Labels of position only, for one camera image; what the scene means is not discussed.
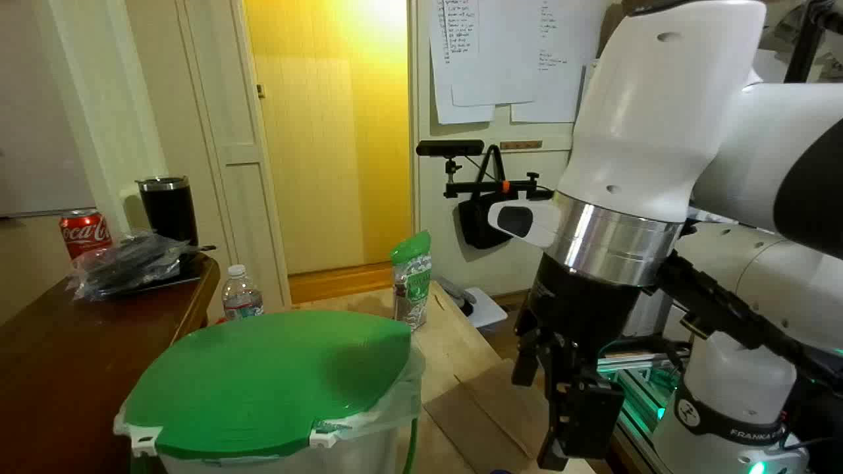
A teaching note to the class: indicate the black camera on stand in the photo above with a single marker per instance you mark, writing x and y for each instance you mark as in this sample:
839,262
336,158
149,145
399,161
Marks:
491,171

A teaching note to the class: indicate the black tumbler cup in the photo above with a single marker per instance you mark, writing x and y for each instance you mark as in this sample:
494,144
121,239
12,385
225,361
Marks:
170,207

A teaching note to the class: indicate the brown wooden counter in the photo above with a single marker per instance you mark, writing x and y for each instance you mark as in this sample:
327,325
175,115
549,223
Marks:
70,365

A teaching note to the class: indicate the black hanging bag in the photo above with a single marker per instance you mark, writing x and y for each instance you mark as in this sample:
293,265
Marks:
473,223

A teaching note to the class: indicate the white paper sheets on wall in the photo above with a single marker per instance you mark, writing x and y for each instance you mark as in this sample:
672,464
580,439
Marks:
523,53

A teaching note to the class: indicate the aluminium rail frame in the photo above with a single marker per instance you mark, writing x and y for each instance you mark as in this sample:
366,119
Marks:
646,381

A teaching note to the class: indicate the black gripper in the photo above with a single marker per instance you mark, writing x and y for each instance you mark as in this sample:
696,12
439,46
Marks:
563,329

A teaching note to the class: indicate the clear plastic bag bundle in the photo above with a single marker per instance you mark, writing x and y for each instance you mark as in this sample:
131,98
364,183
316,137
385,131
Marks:
133,267

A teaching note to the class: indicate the green lidded white bin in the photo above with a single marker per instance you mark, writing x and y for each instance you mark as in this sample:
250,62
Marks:
290,394

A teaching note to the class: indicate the red cola can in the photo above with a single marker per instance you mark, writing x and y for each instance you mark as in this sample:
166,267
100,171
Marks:
84,233

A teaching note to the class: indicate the clear plastic water bottle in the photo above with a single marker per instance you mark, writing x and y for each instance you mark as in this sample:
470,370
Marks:
241,296

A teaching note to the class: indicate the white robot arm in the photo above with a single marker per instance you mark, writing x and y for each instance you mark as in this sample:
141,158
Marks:
700,217

